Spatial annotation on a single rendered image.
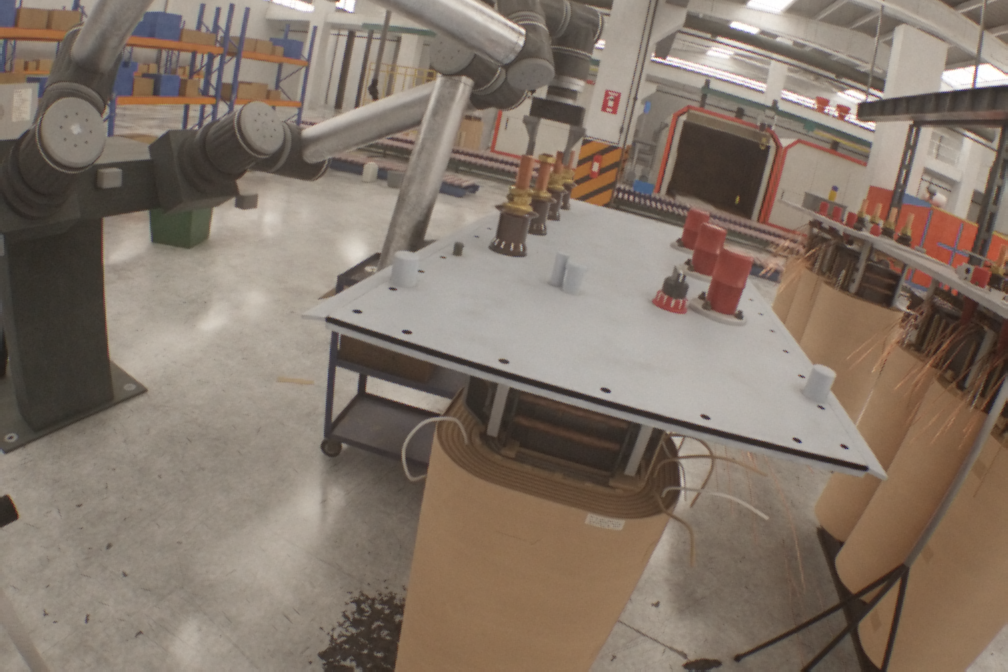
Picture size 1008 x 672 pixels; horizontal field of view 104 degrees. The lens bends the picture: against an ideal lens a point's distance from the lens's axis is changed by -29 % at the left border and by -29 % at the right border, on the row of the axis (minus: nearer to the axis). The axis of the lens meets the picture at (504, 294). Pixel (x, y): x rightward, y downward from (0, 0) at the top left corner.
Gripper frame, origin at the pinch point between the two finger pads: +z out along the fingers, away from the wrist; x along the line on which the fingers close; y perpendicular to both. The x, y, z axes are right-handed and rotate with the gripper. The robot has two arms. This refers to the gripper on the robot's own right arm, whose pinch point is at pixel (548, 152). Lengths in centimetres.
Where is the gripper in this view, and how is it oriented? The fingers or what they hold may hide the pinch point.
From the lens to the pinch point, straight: 141.5
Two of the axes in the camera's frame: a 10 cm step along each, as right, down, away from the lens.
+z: -2.0, 9.3, 3.1
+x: 9.4, 2.7, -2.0
